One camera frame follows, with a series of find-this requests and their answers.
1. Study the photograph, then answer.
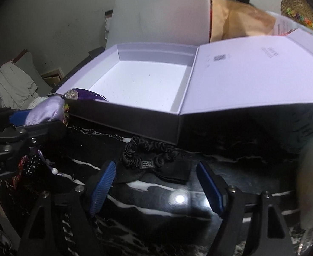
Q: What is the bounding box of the wooden box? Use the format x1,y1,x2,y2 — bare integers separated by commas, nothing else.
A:
42,68,65,88

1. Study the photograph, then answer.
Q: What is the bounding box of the white printed paper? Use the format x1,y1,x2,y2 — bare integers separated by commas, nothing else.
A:
266,11,306,36

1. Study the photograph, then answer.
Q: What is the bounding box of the white cloth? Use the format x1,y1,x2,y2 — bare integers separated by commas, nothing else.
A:
0,61,40,110

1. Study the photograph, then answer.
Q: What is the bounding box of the white lidded gift box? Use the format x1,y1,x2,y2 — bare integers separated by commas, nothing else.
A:
56,28,313,152

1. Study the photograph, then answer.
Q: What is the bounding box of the black cloth bow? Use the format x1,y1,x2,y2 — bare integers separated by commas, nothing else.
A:
114,160,200,184

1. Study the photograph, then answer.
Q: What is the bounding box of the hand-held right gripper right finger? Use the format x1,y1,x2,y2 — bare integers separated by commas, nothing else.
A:
196,161,297,256

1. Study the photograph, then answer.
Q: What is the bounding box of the lavender satin pouch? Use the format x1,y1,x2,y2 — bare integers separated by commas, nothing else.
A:
25,96,66,127

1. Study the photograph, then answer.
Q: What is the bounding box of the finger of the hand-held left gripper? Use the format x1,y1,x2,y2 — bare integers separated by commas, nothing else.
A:
0,107,37,131
11,120,66,146

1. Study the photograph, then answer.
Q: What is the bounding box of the black polka-dot scrunchie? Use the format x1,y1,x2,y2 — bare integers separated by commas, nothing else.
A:
15,153,43,190

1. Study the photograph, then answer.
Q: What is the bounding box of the round woven mat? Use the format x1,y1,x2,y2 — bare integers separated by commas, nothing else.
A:
280,0,313,35

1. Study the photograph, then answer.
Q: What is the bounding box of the brown paper bag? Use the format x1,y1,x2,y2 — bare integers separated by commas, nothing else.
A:
209,0,277,43

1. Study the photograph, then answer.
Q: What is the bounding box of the lavender bead hair tie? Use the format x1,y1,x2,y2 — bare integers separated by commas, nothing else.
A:
36,149,65,177

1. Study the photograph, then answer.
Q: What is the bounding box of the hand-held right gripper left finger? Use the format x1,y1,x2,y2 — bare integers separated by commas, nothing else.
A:
18,161,117,256

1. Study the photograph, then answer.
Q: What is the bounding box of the white foam board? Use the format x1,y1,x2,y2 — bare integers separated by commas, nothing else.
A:
107,0,210,50

